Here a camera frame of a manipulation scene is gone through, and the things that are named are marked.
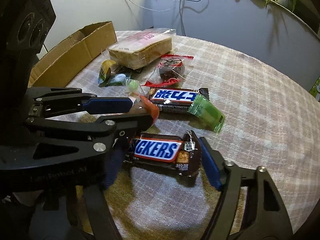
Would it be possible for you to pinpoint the green white carton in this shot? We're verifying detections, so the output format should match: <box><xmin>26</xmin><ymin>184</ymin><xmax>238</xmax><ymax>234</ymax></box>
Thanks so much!
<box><xmin>309</xmin><ymin>77</ymin><xmax>320</xmax><ymax>102</ymax></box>

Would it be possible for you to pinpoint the red-edged dark snack packet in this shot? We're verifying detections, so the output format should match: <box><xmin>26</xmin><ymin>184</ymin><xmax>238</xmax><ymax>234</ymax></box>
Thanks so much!
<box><xmin>144</xmin><ymin>54</ymin><xmax>194</xmax><ymax>87</ymax></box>

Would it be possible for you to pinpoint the orange snack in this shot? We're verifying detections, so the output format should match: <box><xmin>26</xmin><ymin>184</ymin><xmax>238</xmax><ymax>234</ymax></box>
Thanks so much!
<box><xmin>128</xmin><ymin>95</ymin><xmax>159</xmax><ymax>125</ymax></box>

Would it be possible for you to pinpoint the grey windowsill mat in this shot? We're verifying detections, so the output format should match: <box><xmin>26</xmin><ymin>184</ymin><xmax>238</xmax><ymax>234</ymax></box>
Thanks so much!
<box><xmin>153</xmin><ymin>0</ymin><xmax>319</xmax><ymax>46</ymax></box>

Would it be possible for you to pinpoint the yellow green snack packet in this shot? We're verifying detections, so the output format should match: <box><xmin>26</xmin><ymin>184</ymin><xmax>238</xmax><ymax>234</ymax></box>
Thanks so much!
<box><xmin>98</xmin><ymin>60</ymin><xmax>117</xmax><ymax>84</ymax></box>

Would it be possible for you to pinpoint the brown cardboard box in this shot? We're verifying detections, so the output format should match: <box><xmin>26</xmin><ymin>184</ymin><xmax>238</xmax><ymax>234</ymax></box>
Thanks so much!
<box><xmin>28</xmin><ymin>21</ymin><xmax>117</xmax><ymax>88</ymax></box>

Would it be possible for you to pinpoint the Snickers bar english label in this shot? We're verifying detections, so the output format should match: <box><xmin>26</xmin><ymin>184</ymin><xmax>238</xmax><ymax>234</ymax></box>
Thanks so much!
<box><xmin>124</xmin><ymin>130</ymin><xmax>202</xmax><ymax>177</ymax></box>

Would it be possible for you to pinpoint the plaid tablecloth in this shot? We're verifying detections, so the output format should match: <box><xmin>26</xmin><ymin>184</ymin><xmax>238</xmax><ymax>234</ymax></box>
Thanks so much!
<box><xmin>47</xmin><ymin>30</ymin><xmax>320</xmax><ymax>240</ymax></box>

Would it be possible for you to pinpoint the small green round candy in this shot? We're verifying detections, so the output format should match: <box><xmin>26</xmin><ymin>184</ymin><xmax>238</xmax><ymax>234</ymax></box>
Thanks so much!
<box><xmin>126</xmin><ymin>79</ymin><xmax>140</xmax><ymax>93</ymax></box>

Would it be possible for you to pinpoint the bagged sliced bread loaf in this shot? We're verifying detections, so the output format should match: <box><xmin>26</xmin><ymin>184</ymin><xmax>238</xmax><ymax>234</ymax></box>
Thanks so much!
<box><xmin>108</xmin><ymin>28</ymin><xmax>176</xmax><ymax>70</ymax></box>

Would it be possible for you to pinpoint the teal mint candy packet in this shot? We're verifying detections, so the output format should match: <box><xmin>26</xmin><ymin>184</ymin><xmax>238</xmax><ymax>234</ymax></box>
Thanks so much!
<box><xmin>98</xmin><ymin>73</ymin><xmax>131</xmax><ymax>87</ymax></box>

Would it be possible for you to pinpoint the Snickers bar chinese label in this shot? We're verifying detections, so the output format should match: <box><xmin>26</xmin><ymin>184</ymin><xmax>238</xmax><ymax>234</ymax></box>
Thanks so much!
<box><xmin>149</xmin><ymin>87</ymin><xmax>209</xmax><ymax>114</ymax></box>

